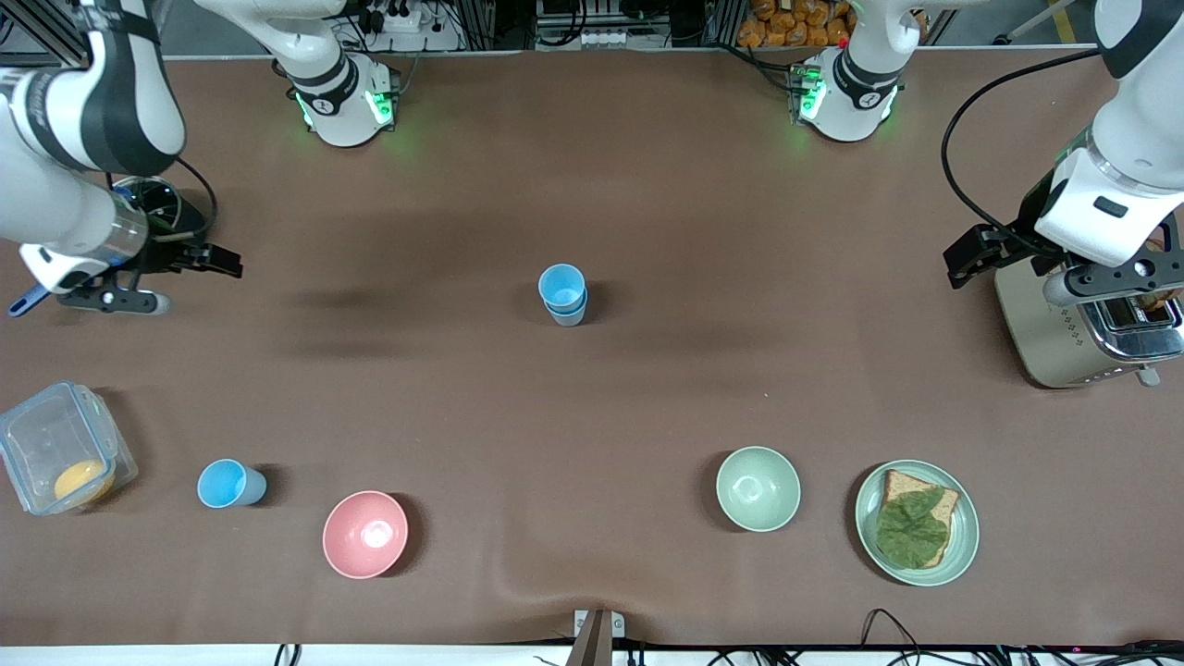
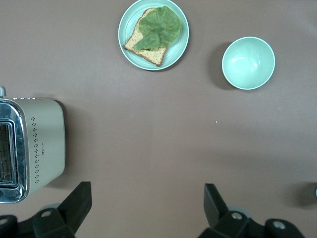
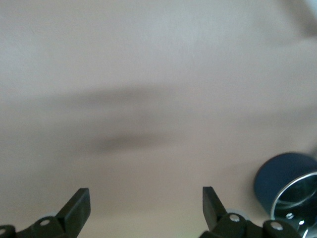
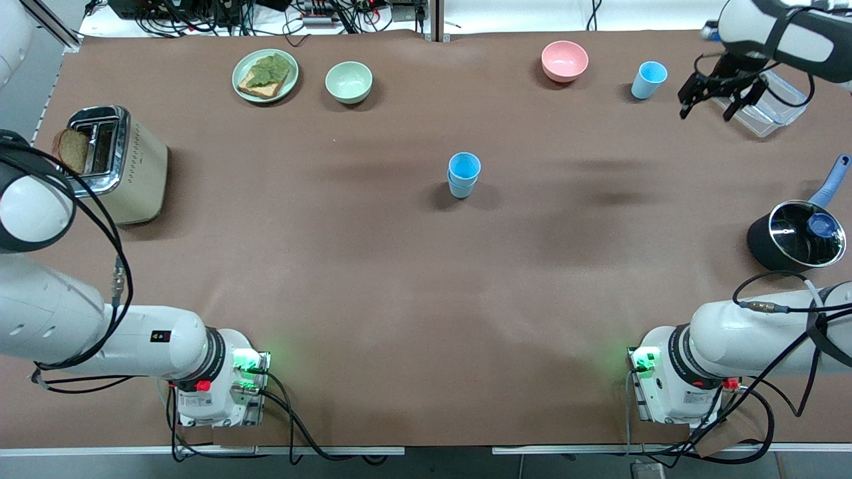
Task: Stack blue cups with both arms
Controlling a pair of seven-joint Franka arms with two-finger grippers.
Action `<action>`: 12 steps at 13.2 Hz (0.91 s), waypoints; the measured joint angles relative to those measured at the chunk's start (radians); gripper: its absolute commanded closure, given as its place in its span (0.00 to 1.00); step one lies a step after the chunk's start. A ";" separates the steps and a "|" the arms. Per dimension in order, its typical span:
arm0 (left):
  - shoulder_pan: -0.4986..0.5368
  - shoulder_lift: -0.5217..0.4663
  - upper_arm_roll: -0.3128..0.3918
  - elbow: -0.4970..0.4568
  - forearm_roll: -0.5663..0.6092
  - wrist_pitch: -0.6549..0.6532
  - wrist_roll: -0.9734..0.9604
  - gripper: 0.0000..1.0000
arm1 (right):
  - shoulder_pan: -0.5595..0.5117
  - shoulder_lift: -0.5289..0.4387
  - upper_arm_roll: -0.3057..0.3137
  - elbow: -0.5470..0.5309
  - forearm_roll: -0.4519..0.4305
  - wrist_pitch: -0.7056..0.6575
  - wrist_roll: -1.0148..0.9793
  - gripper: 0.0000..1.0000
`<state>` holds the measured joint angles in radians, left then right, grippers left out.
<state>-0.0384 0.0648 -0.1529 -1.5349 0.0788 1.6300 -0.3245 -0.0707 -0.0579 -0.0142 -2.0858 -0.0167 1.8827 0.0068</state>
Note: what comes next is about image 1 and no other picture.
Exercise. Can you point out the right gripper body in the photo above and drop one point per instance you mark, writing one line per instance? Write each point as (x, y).
(172, 252)

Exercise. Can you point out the pale blue plastic cup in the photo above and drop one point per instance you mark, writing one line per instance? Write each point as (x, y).
(569, 318)

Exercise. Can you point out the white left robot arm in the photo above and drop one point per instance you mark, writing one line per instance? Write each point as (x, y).
(1142, 120)

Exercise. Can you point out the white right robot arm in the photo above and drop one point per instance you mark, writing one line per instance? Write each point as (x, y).
(55, 203)

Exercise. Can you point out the glass lid with blue knob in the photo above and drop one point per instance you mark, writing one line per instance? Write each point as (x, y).
(159, 199)

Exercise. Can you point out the silver toaster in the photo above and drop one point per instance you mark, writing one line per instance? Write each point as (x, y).
(1045, 342)

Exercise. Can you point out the clear plastic food container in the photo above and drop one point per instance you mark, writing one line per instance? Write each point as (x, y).
(55, 449)

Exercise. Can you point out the orange food piece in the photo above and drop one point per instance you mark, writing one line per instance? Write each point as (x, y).
(81, 481)

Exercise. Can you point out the brown bread slice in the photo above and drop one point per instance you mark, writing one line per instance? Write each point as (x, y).
(911, 481)

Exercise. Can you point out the green plate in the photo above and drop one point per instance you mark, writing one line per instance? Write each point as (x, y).
(967, 532)

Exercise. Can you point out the green lettuce leaf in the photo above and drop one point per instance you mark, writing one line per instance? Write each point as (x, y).
(911, 532)

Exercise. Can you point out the bag of orange buns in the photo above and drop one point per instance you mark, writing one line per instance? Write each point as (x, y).
(791, 23)

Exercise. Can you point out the pink bowl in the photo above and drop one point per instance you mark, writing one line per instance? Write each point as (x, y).
(364, 535)

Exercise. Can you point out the power strip with black plugs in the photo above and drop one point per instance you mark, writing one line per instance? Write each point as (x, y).
(398, 17)

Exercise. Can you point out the green bowl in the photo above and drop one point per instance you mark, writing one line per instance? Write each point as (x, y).
(757, 488)

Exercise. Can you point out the brown table cover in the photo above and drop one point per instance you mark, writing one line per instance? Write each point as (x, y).
(592, 444)

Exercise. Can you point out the white power strip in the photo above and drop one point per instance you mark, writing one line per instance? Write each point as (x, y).
(606, 39)

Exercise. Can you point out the metal table clamp bracket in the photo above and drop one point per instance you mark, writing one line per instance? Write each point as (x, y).
(597, 634)

